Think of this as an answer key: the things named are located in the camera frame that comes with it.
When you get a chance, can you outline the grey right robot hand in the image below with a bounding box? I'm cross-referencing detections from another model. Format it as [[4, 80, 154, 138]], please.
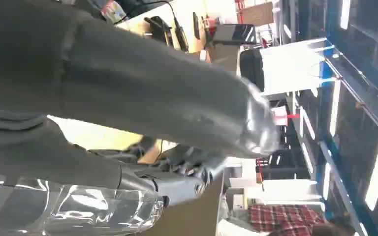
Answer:
[[0, 0, 280, 236]]

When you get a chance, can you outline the dark flat panel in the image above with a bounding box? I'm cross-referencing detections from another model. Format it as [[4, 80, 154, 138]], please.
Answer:
[[212, 24, 258, 46]]

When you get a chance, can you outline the black chair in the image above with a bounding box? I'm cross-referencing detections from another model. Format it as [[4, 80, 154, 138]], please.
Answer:
[[240, 49, 265, 92]]

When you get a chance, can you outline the red and white sign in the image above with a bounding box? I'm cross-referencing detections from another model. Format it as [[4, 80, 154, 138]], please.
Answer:
[[271, 106, 301, 127]]

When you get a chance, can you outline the white table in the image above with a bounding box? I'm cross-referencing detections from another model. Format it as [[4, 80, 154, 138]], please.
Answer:
[[260, 38, 327, 96]]

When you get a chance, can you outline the person in plaid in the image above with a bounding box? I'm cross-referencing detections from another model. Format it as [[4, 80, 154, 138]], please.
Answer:
[[248, 204, 356, 236]]

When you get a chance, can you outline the blue window frame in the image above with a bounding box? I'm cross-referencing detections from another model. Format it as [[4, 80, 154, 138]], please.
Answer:
[[315, 0, 378, 236]]

